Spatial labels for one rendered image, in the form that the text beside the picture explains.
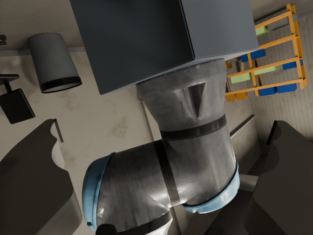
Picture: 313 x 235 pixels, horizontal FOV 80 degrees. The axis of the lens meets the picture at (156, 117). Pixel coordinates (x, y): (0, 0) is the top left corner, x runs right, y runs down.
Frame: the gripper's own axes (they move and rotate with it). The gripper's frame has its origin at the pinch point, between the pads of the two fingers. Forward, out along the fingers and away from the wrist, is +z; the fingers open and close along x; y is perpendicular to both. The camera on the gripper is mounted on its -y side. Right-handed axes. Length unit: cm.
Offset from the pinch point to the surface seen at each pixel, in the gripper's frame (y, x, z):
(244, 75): 173, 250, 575
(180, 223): 454, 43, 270
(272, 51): 140, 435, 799
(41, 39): 24, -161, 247
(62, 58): 47, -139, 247
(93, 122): 170, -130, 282
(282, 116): 394, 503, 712
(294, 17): 13, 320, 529
